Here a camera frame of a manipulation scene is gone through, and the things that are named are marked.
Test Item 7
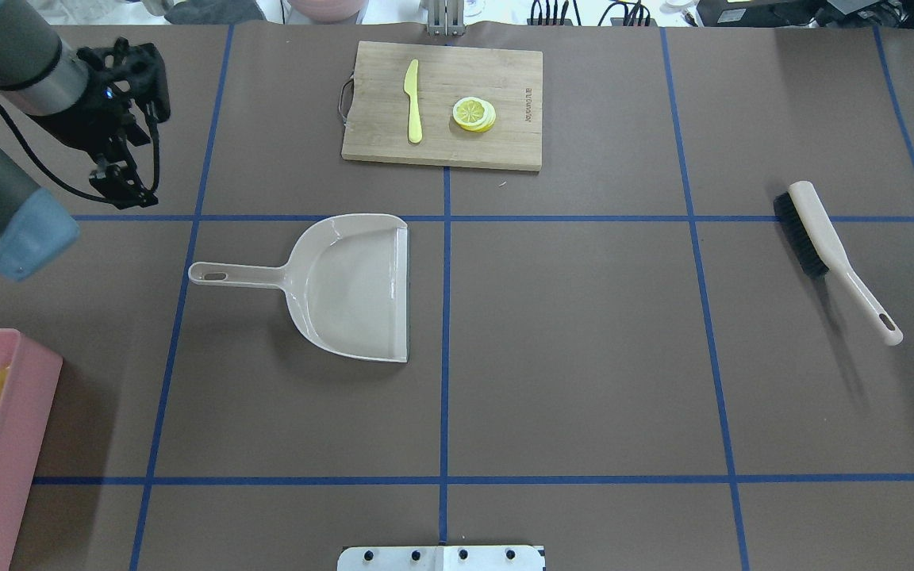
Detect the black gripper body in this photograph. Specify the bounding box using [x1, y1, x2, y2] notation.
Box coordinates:
[44, 40, 171, 163]

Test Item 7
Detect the beige plastic dustpan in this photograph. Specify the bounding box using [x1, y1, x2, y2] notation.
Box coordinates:
[187, 213, 410, 362]

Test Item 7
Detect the beige hand brush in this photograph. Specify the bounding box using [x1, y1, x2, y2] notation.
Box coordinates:
[772, 180, 904, 347]

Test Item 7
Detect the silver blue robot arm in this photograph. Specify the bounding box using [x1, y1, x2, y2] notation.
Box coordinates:
[0, 1, 171, 282]

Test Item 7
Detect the dark grey cloth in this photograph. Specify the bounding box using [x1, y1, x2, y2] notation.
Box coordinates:
[164, 1, 266, 25]

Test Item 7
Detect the pink bowl with ice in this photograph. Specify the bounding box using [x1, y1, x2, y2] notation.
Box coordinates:
[282, 1, 369, 25]

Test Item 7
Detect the yellow plastic knife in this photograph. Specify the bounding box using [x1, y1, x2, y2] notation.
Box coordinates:
[402, 59, 422, 144]

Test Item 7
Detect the yellow lemon slice toy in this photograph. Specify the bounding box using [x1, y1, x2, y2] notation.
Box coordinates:
[452, 95, 497, 132]

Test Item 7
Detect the bamboo cutting board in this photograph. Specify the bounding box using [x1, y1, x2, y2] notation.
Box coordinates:
[341, 40, 543, 172]

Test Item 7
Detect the aluminium frame post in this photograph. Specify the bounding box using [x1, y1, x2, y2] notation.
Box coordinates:
[420, 0, 467, 36]

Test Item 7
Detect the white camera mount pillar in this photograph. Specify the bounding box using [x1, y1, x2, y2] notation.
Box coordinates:
[335, 545, 547, 570]

